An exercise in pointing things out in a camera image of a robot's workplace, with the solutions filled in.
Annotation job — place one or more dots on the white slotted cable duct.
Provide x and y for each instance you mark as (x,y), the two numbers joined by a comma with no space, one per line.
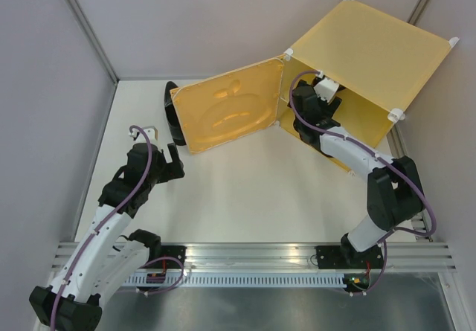
(237,280)

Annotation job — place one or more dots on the yellow plastic shoe cabinet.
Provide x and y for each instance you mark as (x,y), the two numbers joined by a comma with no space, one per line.
(381,61)

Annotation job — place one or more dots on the black leather shoe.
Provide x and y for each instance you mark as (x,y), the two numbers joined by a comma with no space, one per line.
(171,116)

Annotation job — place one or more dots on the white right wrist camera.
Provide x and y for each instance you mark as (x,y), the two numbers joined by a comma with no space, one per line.
(325,88)

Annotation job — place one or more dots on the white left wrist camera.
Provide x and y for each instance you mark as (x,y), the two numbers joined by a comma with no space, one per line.
(143,134)

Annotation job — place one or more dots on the aluminium frame post left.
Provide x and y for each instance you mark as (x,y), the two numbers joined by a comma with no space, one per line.
(91,37)

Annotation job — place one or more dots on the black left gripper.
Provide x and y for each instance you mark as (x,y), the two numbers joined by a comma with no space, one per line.
(172,170)

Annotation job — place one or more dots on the yellow cabinet door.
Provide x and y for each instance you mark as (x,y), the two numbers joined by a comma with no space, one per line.
(228,106)

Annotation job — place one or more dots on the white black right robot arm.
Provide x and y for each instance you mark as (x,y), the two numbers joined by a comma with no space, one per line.
(394,190)

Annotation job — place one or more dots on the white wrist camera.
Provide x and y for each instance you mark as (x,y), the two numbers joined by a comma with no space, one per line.
(325,88)
(143,134)

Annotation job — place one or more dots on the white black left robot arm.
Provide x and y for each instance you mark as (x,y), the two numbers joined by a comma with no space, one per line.
(76,297)

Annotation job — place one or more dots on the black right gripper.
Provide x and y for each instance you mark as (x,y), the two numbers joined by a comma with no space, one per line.
(329,110)

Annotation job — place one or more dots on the aluminium mounting rail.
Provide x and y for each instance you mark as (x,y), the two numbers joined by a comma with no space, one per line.
(401,257)

